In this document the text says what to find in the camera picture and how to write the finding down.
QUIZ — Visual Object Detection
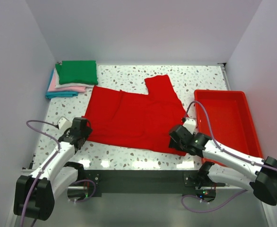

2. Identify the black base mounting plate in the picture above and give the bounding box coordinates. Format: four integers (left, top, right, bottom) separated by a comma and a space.
66, 163, 226, 203

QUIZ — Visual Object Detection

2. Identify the red t shirt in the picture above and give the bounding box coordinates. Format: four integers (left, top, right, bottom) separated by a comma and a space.
84, 75, 186, 156

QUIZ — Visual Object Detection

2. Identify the red plastic bin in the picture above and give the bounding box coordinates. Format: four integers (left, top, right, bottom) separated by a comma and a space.
194, 89, 263, 158

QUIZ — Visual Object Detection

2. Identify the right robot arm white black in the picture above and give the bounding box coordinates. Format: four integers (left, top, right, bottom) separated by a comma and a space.
169, 125, 277, 206

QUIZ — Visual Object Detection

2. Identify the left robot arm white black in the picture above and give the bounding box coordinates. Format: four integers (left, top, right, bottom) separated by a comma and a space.
13, 117, 96, 226

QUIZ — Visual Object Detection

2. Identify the green folded t shirt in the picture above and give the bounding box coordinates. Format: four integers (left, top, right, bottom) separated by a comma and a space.
55, 61, 98, 85

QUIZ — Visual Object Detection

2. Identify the teal folded t shirt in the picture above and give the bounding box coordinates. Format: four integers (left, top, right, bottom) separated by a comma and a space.
45, 70, 79, 99

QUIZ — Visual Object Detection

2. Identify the pink folded t shirt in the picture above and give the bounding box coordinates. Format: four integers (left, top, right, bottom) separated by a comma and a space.
47, 71, 86, 93

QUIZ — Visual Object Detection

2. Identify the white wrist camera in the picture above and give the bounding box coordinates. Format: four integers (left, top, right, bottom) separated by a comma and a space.
183, 118, 197, 134
58, 116, 72, 132

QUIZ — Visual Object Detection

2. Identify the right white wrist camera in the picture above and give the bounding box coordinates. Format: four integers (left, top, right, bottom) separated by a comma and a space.
183, 118, 197, 134

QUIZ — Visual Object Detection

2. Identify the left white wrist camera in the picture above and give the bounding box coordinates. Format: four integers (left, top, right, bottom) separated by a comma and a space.
58, 116, 72, 132

